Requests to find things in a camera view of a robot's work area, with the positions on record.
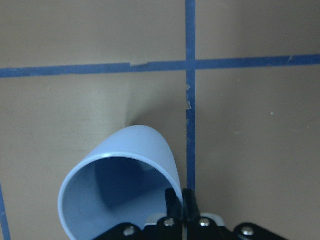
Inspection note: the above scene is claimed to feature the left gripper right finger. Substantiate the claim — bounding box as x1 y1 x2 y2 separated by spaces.
182 188 201 224

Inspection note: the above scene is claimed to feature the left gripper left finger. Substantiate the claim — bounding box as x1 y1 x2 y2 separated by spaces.
165 188 184 223

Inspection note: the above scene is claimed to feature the light blue plastic cup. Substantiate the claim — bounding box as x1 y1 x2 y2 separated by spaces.
57 125 183 240

